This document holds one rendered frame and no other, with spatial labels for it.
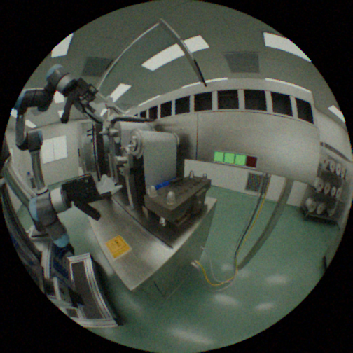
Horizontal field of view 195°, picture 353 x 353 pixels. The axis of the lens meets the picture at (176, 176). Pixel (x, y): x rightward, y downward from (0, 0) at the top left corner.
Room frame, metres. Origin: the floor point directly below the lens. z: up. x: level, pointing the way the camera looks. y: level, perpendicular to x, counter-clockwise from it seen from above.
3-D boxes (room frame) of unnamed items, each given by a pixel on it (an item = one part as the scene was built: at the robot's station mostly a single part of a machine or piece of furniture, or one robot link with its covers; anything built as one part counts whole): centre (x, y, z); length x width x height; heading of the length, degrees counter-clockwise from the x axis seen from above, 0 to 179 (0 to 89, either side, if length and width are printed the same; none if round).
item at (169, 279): (1.08, 0.92, 0.43); 2.52 x 0.64 x 0.86; 53
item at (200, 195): (0.45, -0.13, 0.97); 0.10 x 0.03 x 0.11; 143
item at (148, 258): (1.07, 0.92, 0.88); 2.52 x 0.66 x 0.04; 53
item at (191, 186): (0.49, -0.04, 1.00); 0.40 x 0.16 x 0.06; 143
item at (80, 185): (0.22, 0.32, 1.12); 0.12 x 0.08 x 0.09; 143
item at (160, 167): (0.53, 0.08, 1.11); 0.23 x 0.01 x 0.18; 143
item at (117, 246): (0.19, 0.21, 0.91); 0.07 x 0.07 x 0.02; 53
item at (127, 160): (0.46, 0.25, 1.05); 0.06 x 0.05 x 0.31; 143
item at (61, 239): (0.10, 0.43, 1.01); 0.11 x 0.08 x 0.11; 74
